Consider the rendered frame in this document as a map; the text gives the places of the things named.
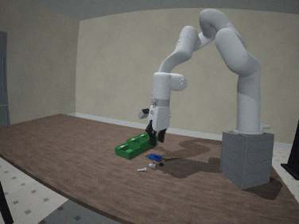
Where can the green rack of bins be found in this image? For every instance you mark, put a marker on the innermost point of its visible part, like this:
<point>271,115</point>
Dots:
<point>131,149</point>

